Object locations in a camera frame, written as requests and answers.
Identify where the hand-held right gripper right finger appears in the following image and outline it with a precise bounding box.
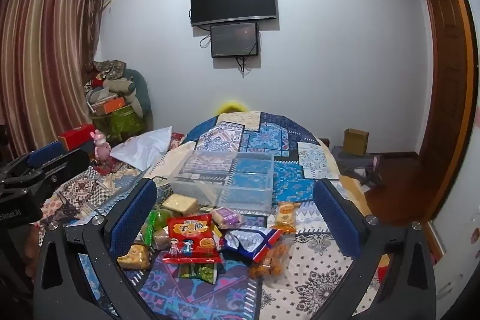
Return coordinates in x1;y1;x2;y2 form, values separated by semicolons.
313;178;437;320

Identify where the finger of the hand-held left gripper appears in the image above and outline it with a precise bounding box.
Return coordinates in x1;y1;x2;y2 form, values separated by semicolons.
15;141;66;174
35;148;91;189

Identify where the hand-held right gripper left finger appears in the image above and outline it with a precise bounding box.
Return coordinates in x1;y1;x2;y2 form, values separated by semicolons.
33;178;158;320

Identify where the orange yellow snack packet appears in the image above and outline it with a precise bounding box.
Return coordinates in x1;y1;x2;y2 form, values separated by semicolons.
271;202;301;234

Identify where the clear bag of orange snacks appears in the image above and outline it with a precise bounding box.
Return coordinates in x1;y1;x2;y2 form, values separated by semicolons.
249;239;291;279

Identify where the green pea snack packet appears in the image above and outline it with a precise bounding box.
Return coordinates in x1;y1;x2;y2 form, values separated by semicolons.
178;262;218;285

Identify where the clear plastic container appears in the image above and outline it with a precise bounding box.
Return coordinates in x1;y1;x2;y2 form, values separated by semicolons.
169;151;276;215

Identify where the red box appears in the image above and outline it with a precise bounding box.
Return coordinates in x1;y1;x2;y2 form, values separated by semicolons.
58;124;96;151

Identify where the pink rabbit toy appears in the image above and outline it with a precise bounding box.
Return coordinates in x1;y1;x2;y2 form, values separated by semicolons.
92;130;113;161

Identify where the beige cracker pack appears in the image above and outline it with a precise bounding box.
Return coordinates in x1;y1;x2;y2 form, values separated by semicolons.
161;193;199;216

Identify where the grey cloth pile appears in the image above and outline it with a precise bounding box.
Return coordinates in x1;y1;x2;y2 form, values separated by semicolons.
330;145;383;189

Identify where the orange box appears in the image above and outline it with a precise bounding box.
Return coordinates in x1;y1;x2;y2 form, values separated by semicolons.
92;97;126;114

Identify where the white plastic bag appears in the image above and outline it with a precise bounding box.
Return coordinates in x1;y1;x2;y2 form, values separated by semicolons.
110;126;173;171

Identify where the brown cardboard box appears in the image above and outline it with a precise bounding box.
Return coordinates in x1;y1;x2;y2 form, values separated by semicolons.
344;128;370;157

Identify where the white red blue snack packet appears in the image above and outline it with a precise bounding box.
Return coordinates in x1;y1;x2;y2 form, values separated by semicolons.
219;226;284;264

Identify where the purple snack packet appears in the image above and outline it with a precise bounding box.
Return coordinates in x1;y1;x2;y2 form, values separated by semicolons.
209;206;242;229

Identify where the floral cloth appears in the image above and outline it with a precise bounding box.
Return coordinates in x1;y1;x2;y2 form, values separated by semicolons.
92;59;126;81

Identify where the striped brown curtain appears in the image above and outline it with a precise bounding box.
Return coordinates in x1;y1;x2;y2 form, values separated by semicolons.
0;0;109;159

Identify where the yellow round object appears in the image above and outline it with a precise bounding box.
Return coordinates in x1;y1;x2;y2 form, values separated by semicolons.
215;100;248;115

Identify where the wooden door frame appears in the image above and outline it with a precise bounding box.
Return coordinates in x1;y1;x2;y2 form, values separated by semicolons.
414;0;477;227

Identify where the black monitor cable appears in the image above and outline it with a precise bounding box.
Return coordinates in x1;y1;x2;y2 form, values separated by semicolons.
235;55;251;77

